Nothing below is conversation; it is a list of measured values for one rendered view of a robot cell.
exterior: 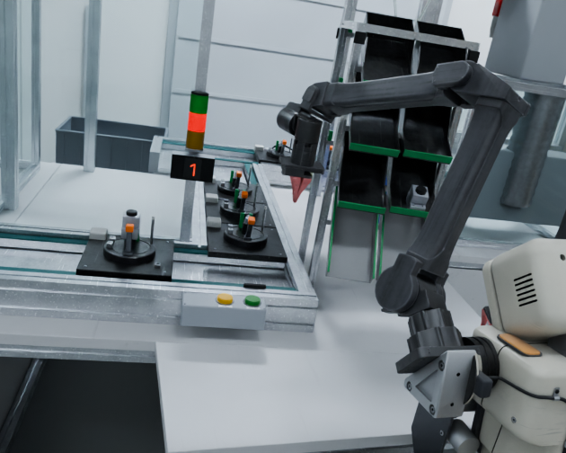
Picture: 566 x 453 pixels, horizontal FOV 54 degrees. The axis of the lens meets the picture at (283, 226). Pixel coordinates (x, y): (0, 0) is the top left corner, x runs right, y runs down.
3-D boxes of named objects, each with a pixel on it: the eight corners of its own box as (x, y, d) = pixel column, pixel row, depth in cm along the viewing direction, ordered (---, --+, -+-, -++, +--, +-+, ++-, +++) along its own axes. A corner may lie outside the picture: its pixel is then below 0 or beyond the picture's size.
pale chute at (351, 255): (370, 283, 157) (375, 278, 153) (324, 276, 157) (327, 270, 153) (376, 196, 169) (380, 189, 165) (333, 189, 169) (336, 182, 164)
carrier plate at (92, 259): (171, 282, 147) (172, 275, 146) (75, 276, 142) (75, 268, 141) (173, 245, 169) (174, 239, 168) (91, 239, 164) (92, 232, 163)
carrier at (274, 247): (287, 263, 170) (293, 226, 166) (207, 257, 165) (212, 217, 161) (276, 233, 192) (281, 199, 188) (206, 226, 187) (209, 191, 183)
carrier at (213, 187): (267, 208, 215) (271, 177, 211) (204, 202, 210) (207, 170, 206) (260, 189, 237) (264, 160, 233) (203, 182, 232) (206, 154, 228)
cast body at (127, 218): (137, 240, 150) (139, 216, 148) (120, 238, 150) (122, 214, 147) (140, 228, 158) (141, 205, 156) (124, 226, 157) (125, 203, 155)
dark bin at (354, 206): (384, 215, 152) (391, 195, 147) (336, 208, 152) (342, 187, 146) (380, 152, 172) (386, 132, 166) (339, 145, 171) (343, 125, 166)
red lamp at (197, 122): (205, 133, 155) (207, 115, 153) (187, 130, 154) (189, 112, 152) (205, 128, 159) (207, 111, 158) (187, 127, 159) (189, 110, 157)
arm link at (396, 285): (521, 61, 87) (548, 89, 93) (452, 55, 97) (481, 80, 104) (400, 319, 90) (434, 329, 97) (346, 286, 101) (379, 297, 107)
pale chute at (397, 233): (420, 287, 160) (425, 282, 156) (375, 279, 160) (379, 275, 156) (422, 200, 172) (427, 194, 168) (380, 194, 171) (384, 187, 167)
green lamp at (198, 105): (207, 115, 153) (209, 97, 151) (189, 112, 152) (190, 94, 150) (207, 111, 158) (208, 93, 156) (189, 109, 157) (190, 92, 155)
